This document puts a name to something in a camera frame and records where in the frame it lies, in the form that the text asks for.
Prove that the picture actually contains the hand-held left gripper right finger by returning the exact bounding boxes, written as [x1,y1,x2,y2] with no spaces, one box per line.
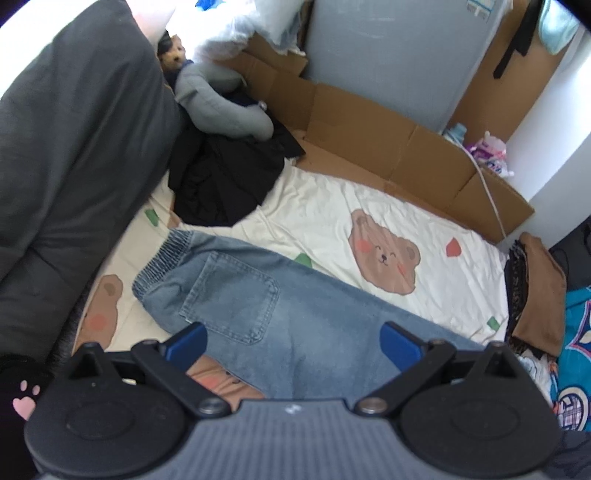
[355,322,522,414]

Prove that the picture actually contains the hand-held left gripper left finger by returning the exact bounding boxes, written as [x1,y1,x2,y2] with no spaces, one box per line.
[69,322,232,416]

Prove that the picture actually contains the blue denim pants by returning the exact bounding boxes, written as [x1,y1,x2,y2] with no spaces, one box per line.
[131,228,485,402]

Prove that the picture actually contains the black lace garment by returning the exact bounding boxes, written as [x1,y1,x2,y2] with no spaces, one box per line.
[503,242,528,342]

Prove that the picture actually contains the cream bear-print bedsheet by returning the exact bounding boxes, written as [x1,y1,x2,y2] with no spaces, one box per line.
[74,164,561,411]

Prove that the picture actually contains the brown folded garment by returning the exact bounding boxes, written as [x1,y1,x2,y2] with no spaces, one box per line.
[505,233,568,356]

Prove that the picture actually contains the black paw-print plush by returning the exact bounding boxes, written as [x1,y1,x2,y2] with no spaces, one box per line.
[0,353,54,462]

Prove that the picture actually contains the teal printed blanket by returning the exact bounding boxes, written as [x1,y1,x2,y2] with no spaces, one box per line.
[551,284,591,432]

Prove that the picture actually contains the black bag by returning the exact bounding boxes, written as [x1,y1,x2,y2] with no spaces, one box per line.
[549,226,591,289]

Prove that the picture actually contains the purple white detergent bag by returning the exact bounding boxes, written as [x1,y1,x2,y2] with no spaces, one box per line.
[464,131,519,178]

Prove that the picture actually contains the brown cardboard box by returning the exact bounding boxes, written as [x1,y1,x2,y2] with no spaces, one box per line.
[226,32,535,245]

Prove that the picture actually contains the light blue bottle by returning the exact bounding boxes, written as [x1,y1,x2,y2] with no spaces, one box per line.
[443,122,468,146]

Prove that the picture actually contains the grey neck pillow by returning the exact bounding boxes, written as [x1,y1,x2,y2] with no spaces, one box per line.
[174,60,274,141]

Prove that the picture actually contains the tall cardboard sheet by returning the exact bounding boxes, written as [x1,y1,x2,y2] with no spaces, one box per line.
[450,0,568,144]

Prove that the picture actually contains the small brown teddy bear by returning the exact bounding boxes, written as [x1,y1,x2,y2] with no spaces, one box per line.
[157,32,191,72]

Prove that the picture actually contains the white pillow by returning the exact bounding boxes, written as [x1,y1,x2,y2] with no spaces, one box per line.
[168,0,315,63]

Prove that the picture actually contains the light blue hanging cloth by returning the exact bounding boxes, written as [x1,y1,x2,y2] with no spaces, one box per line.
[538,0,580,54]

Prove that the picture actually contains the white hose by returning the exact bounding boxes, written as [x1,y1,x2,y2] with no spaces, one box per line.
[457,141,509,238]

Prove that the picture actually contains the black hanging strap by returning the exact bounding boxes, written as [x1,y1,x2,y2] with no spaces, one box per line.
[493,0,541,81]

